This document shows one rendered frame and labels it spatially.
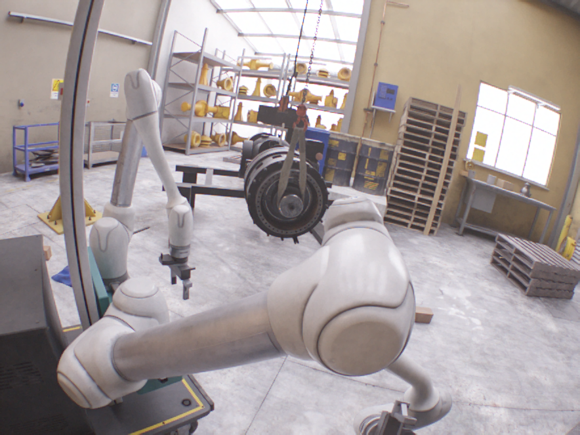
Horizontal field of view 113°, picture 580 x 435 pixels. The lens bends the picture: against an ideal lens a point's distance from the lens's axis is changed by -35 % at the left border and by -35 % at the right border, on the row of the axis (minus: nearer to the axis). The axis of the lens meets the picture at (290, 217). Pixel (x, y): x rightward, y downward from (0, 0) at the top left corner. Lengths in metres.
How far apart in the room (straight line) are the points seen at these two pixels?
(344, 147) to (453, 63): 3.21
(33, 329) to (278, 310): 0.61
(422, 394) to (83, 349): 0.80
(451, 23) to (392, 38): 1.41
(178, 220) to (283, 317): 0.87
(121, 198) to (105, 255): 0.28
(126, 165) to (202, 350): 0.98
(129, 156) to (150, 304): 0.70
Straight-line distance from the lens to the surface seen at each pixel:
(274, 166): 1.78
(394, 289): 0.31
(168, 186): 1.28
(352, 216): 0.46
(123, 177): 1.31
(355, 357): 0.31
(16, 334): 0.80
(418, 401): 0.85
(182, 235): 1.19
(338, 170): 4.91
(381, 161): 4.85
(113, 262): 1.21
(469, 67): 6.77
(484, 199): 6.08
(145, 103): 1.10
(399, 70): 6.46
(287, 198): 1.70
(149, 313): 0.78
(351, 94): 6.19
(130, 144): 1.28
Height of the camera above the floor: 1.32
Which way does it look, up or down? 18 degrees down
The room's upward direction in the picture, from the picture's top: 10 degrees clockwise
